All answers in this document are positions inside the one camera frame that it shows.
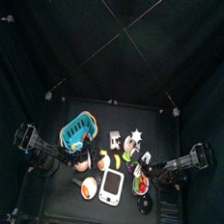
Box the teal basket with orange rim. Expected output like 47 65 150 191
57 108 100 155

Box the purple toy vegetable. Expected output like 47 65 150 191
125 160 139 175

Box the beige toy egg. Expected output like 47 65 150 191
73 159 91 174

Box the white cup with orange food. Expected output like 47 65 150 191
96 154 113 173

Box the bowl with red green vegetables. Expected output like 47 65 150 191
130 172 152 197

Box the green toy vegetable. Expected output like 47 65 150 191
121 151 133 163

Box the white pink toy plate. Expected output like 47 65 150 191
122 133 143 157

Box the white star-shaped toy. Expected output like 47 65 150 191
129 127 144 145

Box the small white grey toy appliance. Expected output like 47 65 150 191
107 129 124 152

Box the white toy tablet black screen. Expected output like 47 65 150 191
98 166 126 208

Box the white pan with carrot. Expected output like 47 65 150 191
69 174 99 202

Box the black round disc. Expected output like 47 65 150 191
135 193 154 216

